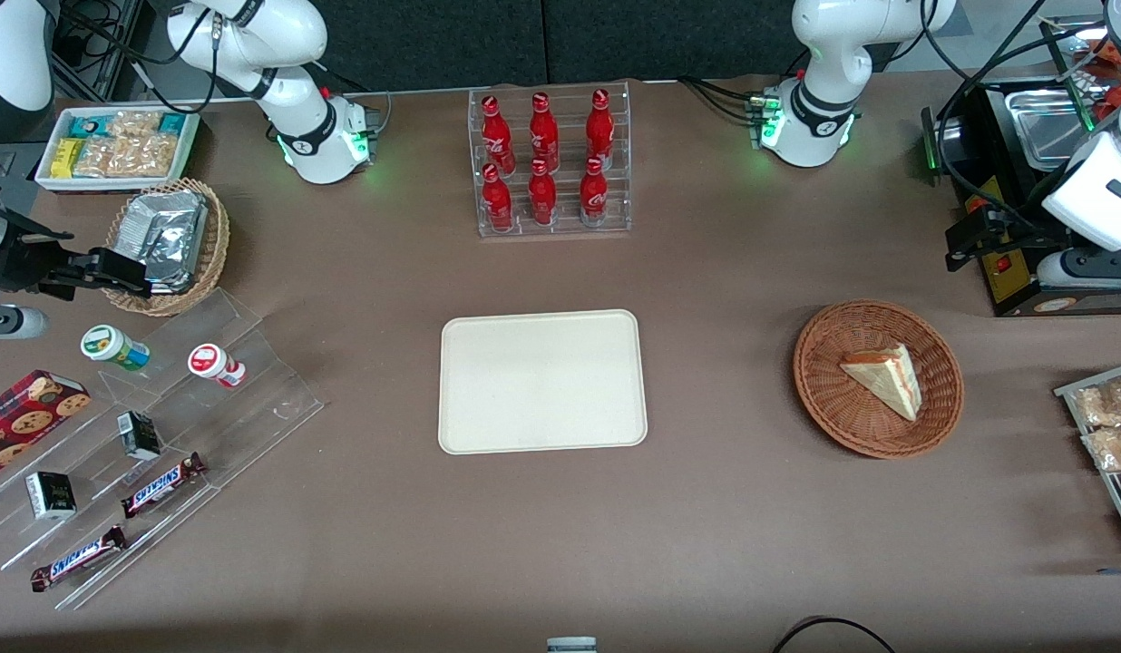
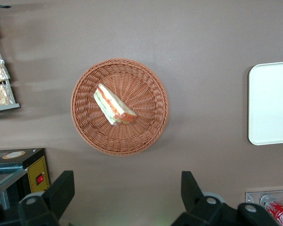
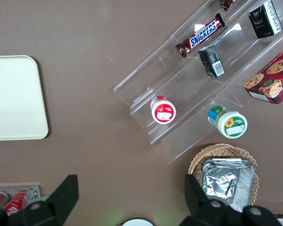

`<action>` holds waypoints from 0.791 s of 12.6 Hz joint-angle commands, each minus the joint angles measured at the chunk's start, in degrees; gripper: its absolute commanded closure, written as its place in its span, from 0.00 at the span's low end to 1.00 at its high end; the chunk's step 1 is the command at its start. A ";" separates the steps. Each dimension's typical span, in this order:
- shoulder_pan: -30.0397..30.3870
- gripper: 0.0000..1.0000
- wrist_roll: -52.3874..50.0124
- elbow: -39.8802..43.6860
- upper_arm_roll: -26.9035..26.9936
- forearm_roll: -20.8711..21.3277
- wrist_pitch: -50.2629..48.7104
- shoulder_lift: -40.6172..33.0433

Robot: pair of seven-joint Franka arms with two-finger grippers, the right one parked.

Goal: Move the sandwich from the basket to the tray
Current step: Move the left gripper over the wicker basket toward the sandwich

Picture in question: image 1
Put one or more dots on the steel pan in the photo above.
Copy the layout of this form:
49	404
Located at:
1041	127

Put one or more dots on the yellow snack packet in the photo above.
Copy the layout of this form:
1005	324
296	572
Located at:
67	158

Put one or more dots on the grey snack tray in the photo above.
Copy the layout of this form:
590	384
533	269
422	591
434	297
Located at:
1112	497

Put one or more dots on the clear cracker packet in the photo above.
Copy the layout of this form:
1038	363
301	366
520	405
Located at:
145	156
134	123
94	158

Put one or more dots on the small grey device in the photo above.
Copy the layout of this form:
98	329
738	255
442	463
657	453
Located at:
571	646

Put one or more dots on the silver foil packet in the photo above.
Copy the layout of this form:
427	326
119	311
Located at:
157	222
181	272

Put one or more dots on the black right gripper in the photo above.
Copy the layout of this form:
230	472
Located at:
18	259

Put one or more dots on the red cola bottle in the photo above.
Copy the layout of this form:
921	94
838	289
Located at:
497	201
600	129
594	192
498	136
544	134
542	196

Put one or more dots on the clear acrylic stepped display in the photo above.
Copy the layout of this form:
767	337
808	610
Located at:
252	408

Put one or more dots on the green lid yogurt cup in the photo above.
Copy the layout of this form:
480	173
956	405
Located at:
112	346

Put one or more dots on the triangle sandwich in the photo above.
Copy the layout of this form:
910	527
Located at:
887	381

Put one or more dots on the light tan wicker basket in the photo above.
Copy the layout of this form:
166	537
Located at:
214	240

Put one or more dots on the red emergency stop button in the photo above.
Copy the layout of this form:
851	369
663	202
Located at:
976	207

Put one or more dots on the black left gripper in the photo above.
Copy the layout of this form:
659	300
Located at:
1013	232

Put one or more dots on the cream plastic tray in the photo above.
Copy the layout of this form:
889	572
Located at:
542	381

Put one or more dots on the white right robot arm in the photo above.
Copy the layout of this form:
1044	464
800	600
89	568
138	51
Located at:
302	136

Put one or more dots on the snickers chocolate bar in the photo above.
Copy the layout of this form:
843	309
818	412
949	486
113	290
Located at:
161	485
78	559

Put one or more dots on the clear bag of crackers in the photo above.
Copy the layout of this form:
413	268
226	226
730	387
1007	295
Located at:
1114	449
1109	404

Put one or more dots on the white rectangular snack bin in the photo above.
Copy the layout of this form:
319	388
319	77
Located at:
43	177

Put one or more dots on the clear acrylic bottle rack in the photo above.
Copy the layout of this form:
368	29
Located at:
565	227

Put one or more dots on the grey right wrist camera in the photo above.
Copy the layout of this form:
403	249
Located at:
16	322

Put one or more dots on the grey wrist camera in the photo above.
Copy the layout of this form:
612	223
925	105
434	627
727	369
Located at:
16	322
1086	272

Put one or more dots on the red lid yogurt cup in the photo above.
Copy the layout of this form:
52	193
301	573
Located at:
211	363

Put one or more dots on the small black drink carton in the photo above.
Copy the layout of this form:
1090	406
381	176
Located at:
51	495
139	435

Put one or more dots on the black equipment rack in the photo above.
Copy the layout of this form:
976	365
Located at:
98	54

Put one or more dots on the teal snack packet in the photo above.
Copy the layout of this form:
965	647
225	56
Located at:
173	122
87	126

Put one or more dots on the black appliance with yellow panel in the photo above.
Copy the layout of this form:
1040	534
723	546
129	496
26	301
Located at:
987	136

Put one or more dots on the dark partition panel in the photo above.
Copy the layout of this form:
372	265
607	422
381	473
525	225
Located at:
433	41
669	36

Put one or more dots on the orange snack bag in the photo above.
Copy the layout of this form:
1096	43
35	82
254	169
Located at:
1118	63

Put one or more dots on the brown wicker basket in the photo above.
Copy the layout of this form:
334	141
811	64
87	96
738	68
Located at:
833	399

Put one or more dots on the red plaid cookie box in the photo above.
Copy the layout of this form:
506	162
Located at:
25	422

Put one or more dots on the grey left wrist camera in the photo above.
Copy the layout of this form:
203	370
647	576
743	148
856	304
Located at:
1086	272

